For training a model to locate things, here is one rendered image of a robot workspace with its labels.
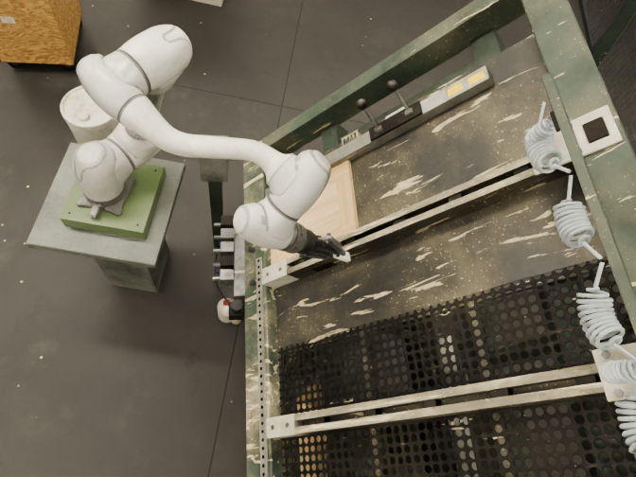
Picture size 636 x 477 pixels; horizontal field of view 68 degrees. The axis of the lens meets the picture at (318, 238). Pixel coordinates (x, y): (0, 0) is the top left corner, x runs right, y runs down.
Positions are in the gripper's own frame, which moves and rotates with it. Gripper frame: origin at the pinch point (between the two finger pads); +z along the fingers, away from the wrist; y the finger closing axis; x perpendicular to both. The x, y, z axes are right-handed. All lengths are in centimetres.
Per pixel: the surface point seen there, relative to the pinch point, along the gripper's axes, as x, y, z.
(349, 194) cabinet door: 25.2, 1.6, 9.6
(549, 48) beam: 29, 74, 2
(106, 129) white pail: 128, -130, -15
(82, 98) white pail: 146, -133, -28
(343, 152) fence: 41.4, 3.4, 8.0
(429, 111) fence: 37, 38, 8
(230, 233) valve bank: 36, -57, 6
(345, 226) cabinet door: 14.1, -2.3, 9.2
